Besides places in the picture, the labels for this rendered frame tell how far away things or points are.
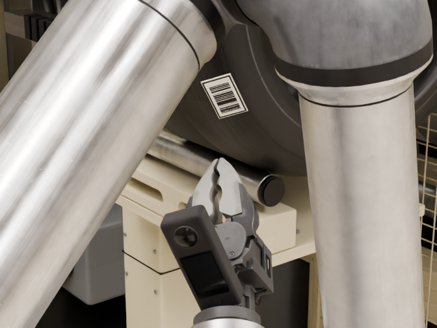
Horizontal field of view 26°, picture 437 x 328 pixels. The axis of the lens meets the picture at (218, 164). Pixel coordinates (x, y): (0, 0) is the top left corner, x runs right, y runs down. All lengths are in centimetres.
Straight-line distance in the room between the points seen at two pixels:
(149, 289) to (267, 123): 63
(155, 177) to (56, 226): 85
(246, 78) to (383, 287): 49
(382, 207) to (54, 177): 25
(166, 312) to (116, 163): 113
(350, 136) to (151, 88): 15
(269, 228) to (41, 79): 72
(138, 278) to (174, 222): 86
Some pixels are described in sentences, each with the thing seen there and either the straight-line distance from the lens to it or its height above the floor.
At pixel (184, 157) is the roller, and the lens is 143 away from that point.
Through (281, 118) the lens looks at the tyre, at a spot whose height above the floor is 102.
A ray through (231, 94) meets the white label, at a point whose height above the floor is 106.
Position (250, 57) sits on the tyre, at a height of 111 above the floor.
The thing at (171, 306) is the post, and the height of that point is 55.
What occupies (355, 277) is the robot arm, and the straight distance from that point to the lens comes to 75.
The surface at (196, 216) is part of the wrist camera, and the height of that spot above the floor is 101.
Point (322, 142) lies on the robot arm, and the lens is 70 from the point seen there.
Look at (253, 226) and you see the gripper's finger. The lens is 102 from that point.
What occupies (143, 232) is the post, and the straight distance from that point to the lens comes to 174.
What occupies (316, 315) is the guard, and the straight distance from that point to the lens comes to 206.
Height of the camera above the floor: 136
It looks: 19 degrees down
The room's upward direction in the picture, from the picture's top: straight up
